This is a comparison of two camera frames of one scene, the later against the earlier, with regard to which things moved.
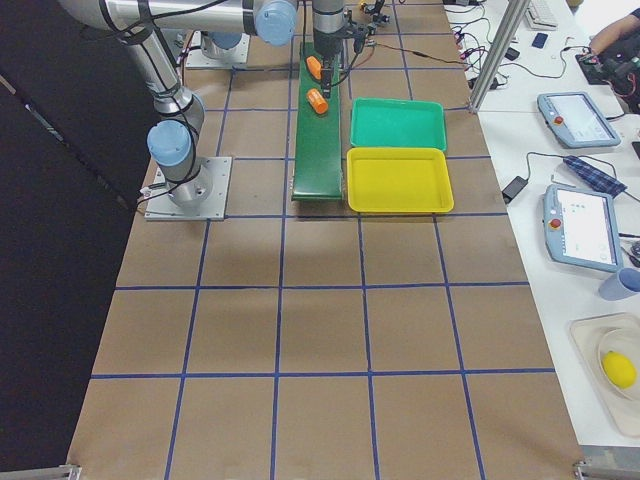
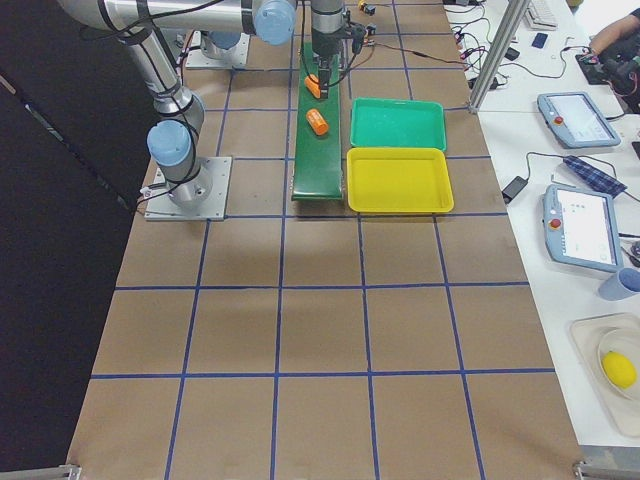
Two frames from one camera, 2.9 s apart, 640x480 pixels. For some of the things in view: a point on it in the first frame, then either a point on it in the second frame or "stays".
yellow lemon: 619,369 stays
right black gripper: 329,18 stays
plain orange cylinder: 314,66 -> 312,83
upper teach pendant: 576,121 stays
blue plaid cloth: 597,177 stays
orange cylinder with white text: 317,101 -> 318,123
